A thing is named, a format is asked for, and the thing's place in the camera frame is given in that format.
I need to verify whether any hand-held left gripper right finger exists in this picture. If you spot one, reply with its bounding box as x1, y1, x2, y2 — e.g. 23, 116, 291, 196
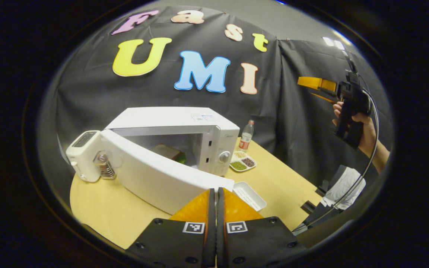
216, 187, 306, 268

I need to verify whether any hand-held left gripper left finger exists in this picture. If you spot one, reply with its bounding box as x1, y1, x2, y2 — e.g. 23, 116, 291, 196
125, 188, 217, 268

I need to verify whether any white microwave oven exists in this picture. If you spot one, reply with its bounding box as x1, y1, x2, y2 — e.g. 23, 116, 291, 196
100, 107, 240, 215

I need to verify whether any sandwich with lettuce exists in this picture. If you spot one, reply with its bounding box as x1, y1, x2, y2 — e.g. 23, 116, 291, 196
150, 144, 187, 164

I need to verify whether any small ceiling light panel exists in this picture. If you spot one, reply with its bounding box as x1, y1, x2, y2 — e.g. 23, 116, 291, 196
322, 36, 345, 51

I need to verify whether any white rectangular dish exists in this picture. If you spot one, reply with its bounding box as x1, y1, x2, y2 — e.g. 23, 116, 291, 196
233, 181, 267, 212

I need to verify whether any white divided dish of beans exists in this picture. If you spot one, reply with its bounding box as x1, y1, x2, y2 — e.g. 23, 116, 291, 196
230, 150, 257, 172

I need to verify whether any clear plastic bottle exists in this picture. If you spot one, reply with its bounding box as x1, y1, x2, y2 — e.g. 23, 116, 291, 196
239, 119, 255, 150

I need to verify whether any white cloth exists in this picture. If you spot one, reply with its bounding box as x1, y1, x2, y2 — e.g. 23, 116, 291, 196
321, 166, 366, 211

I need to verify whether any white toaster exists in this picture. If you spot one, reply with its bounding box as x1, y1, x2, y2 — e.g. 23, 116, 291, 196
66, 130, 116, 183

